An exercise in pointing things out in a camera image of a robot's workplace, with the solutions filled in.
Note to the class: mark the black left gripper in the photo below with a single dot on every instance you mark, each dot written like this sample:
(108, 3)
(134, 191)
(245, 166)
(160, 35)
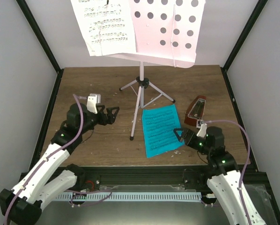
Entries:
(111, 119)

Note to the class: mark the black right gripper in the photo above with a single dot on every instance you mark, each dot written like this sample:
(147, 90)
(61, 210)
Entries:
(187, 132)

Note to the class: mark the blue sheet music page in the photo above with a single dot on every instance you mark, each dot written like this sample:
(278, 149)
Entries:
(158, 129)

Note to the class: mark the red wooden metronome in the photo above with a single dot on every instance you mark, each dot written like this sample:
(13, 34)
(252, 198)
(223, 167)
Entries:
(190, 121)

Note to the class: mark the white sheet music page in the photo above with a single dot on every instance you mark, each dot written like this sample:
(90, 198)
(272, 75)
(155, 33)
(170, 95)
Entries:
(106, 26)

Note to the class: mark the lilac music stand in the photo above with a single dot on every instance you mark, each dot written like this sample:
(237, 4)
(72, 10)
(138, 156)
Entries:
(165, 32)

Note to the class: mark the clear plastic metronome cover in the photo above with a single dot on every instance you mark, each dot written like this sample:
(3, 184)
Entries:
(197, 110)

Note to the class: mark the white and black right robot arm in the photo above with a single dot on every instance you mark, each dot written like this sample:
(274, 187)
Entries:
(224, 179)

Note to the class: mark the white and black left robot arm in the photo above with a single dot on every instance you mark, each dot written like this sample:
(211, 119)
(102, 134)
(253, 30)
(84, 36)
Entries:
(25, 202)

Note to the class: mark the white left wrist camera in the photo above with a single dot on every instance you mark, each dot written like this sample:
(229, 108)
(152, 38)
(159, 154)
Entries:
(92, 101)

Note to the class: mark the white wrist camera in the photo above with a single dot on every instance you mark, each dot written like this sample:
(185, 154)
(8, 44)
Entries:
(202, 127)
(92, 101)

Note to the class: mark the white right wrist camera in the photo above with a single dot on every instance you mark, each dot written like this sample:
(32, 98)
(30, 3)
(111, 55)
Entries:
(202, 127)

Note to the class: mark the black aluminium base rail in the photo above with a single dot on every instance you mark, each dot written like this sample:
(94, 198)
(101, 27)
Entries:
(150, 175)

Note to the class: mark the light blue slotted cable duct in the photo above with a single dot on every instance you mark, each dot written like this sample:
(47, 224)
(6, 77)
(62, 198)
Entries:
(142, 197)

